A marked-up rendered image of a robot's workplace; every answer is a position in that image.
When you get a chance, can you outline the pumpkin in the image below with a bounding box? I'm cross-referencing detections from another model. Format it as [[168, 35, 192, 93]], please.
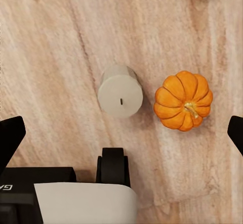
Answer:
[[153, 71, 213, 131]]

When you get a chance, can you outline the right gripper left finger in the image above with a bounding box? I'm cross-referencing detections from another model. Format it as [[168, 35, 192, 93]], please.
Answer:
[[0, 116, 26, 175]]

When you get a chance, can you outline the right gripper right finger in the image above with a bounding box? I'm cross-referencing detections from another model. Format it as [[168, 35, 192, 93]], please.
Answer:
[[227, 115, 243, 155]]

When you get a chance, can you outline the pillar candle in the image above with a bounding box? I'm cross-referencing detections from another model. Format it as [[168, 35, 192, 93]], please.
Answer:
[[98, 64, 144, 118]]

